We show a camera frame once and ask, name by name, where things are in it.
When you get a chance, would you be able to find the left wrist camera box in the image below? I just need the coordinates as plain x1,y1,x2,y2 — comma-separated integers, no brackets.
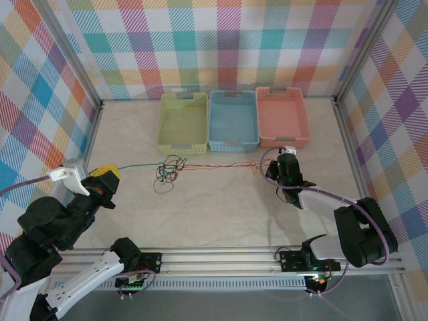
49,158,91,197

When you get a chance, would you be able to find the aluminium corner post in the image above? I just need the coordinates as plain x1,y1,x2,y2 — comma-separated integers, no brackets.
38,0,105,110
332,0,401,101

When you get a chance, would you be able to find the thin red cable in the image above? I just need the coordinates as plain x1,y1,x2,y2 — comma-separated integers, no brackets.
167,160,268,179

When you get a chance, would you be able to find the pink plastic basket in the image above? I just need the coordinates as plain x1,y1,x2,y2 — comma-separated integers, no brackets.
255,86,312,149

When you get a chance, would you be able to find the thin orange cable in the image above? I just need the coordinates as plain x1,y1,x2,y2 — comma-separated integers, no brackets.
167,159,269,178

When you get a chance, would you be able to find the left controller board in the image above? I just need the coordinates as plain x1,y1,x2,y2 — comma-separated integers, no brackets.
115,272,150,291

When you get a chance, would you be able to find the blue plastic basket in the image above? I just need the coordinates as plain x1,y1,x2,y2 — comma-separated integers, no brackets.
207,90,261,153

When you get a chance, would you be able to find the controller board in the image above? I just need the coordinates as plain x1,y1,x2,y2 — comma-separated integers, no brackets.
306,274,330,289
115,272,150,291

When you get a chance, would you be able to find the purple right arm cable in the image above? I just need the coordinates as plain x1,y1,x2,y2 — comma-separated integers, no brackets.
260,147,392,297

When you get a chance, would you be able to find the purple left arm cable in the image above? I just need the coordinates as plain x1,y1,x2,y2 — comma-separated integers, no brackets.
0,175,158,299

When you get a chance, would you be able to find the aluminium rail beam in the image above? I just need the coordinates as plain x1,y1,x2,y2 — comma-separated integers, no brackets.
38,246,406,278

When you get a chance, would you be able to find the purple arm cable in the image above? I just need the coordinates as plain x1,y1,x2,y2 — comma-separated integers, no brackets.
260,147,392,297
0,175,158,299

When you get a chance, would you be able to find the grey slotted cable duct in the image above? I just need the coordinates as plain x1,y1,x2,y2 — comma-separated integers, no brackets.
51,276,310,292

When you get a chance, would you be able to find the right controller board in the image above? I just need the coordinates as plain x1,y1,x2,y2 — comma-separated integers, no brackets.
306,274,330,289

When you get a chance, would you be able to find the green plastic basket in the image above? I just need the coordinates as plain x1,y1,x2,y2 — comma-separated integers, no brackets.
156,92,210,155

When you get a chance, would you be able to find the thin green cable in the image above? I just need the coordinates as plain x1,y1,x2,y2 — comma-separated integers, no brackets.
117,162,181,185

